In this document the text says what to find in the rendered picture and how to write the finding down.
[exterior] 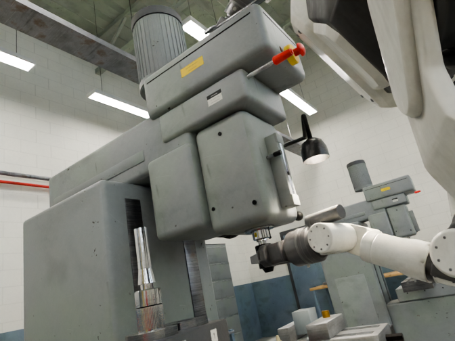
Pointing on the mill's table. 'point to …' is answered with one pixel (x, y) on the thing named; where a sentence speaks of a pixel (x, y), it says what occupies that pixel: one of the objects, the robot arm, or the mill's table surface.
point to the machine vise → (376, 333)
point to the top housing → (224, 61)
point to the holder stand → (187, 331)
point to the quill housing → (240, 175)
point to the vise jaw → (326, 327)
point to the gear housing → (223, 105)
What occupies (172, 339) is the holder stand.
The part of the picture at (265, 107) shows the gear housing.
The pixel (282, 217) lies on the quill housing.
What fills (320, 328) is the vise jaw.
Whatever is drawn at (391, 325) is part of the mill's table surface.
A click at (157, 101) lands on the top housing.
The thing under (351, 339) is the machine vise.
